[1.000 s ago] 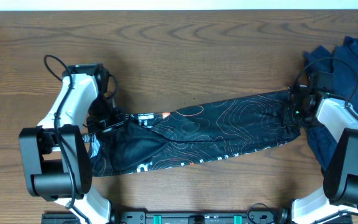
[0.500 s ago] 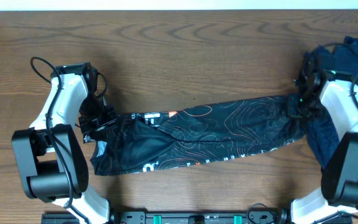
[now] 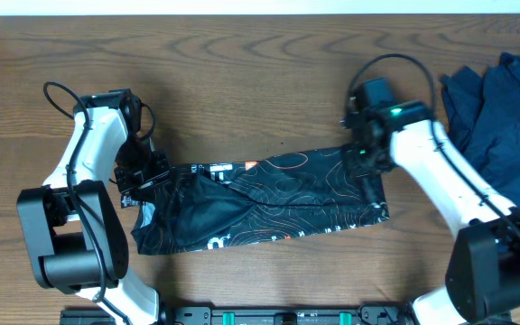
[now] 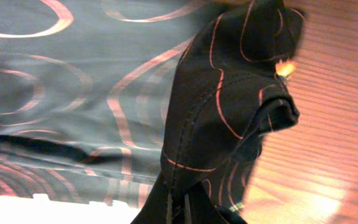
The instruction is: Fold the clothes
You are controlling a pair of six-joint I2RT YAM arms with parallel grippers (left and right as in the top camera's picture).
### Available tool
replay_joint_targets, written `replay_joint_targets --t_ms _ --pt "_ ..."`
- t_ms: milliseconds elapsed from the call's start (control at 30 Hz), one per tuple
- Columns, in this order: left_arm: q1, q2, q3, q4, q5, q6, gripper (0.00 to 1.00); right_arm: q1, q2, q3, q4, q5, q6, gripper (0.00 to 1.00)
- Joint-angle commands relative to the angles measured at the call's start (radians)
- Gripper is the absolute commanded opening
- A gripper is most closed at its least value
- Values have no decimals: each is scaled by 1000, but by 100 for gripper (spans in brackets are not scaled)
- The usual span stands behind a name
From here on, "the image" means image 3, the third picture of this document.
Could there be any black orange patterned jersey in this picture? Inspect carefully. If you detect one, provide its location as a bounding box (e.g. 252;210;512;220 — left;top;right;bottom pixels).
122;147;390;255

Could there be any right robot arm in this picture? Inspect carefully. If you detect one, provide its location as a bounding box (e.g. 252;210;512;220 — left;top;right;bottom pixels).
342;79;520;324

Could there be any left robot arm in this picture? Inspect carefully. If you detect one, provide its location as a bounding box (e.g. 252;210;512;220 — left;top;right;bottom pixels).
16;88;172;325

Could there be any navy blue garment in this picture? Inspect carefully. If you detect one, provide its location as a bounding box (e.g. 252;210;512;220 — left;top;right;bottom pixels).
441;53;520;208

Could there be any left black cable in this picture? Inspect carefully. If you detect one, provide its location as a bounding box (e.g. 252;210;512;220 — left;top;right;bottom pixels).
42;80;157;325

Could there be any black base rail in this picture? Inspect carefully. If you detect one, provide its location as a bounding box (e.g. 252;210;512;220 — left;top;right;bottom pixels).
60;304;417;325

